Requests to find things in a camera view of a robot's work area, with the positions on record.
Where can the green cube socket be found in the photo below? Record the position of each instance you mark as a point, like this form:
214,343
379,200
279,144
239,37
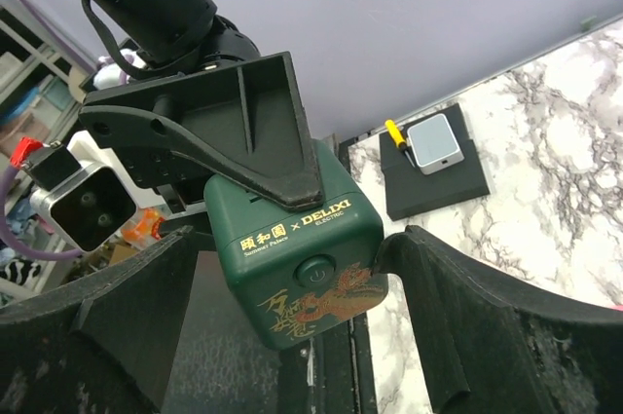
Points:
298,274

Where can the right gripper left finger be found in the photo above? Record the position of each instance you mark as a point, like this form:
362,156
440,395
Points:
104,343

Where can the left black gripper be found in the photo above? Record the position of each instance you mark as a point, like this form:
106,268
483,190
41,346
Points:
244,121

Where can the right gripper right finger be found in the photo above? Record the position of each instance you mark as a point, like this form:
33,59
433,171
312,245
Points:
491,343

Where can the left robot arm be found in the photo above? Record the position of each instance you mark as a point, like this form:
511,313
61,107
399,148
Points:
155,39

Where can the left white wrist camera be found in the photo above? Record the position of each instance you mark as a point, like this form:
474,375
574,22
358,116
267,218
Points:
84,201

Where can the black foam mat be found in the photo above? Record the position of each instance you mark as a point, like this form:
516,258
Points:
408,192

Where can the grey white rectangular box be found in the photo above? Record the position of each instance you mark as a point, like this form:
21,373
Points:
434,144

